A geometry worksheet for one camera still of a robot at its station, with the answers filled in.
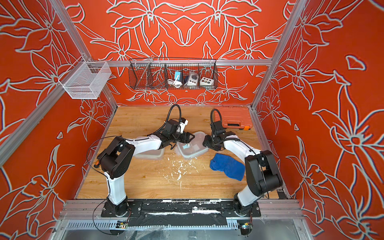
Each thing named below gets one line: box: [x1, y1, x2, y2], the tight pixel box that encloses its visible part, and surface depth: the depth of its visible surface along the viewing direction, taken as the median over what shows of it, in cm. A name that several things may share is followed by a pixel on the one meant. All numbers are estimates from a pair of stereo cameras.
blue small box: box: [174, 71, 181, 81], surface depth 85 cm
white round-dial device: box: [187, 73, 199, 86], surface depth 93 cm
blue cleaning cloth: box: [209, 153, 245, 181], surface depth 87 cm
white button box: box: [200, 76, 214, 86], surface depth 96 cm
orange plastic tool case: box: [213, 106, 253, 131], surface depth 106 cm
